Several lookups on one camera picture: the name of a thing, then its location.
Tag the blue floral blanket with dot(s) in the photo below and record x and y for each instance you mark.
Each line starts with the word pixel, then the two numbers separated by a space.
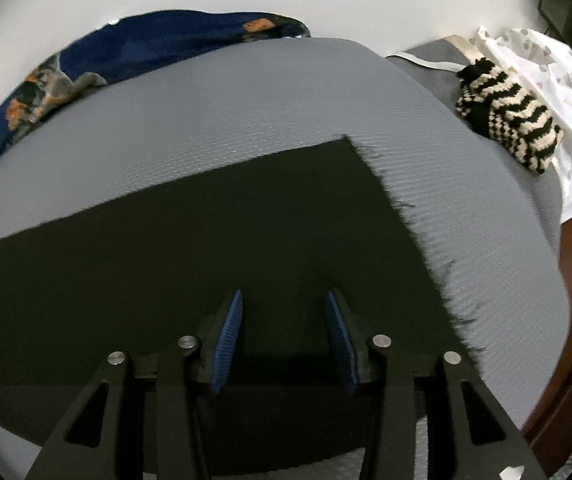
pixel 165 40

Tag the black and cream striped knit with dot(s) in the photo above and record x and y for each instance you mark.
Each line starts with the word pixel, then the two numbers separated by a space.
pixel 511 110

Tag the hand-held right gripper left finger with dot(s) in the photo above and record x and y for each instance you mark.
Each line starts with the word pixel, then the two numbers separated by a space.
pixel 228 340

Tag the white dotted cloth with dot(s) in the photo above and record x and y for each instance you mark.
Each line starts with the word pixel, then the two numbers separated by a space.
pixel 566 90

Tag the grey mesh mat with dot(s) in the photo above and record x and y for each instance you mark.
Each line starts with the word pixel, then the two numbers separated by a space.
pixel 266 100

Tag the black pants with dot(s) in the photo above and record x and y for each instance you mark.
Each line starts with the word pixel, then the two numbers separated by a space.
pixel 215 235

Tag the grey bed sheet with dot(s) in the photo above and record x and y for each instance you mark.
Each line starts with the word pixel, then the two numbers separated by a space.
pixel 431 52

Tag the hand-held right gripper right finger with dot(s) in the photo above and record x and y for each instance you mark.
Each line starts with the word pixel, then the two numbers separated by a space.
pixel 341 345

